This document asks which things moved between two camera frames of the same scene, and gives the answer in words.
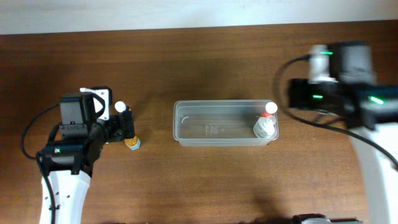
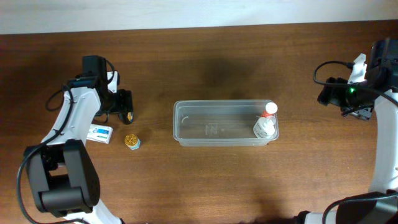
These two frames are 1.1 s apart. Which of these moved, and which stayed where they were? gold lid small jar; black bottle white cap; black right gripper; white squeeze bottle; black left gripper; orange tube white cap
Moved: black right gripper; black left gripper
Stayed: white squeeze bottle; gold lid small jar; black bottle white cap; orange tube white cap
